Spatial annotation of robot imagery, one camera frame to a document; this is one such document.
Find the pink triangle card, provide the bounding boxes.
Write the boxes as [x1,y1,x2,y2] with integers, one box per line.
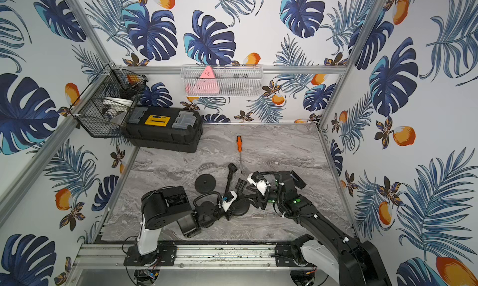
[191,66,220,96]

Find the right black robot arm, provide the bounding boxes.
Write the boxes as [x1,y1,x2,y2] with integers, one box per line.
[247,171,391,286]

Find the black wire basket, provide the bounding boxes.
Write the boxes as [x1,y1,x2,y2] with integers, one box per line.
[70,64,148,139]

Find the black stand pole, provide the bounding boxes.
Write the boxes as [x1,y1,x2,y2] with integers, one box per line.
[235,178,248,199]
[224,163,238,195]

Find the black plastic toolbox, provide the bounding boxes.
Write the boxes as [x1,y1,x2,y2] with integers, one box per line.
[121,106,204,153]

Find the clear mesh wall tray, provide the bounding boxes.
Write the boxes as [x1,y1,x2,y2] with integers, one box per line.
[180,64,263,97]

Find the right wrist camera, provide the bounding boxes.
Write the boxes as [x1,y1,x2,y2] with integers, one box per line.
[248,173,270,197]

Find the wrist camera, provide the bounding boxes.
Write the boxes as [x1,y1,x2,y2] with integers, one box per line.
[248,173,270,197]
[222,191,238,212]

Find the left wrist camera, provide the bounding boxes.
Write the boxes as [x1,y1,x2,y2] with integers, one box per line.
[222,191,238,212]

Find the aluminium front rail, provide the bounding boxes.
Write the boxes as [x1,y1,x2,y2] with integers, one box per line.
[72,242,318,271]

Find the black clip piece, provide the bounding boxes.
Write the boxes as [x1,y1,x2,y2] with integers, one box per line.
[290,171,307,190]

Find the black round base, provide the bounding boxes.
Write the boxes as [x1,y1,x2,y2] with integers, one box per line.
[194,173,216,194]
[231,198,250,217]

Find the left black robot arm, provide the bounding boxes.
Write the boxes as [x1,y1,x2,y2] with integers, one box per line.
[136,186,239,256]

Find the orange handled screwdriver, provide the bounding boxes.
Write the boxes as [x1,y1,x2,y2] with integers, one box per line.
[236,135,243,173]

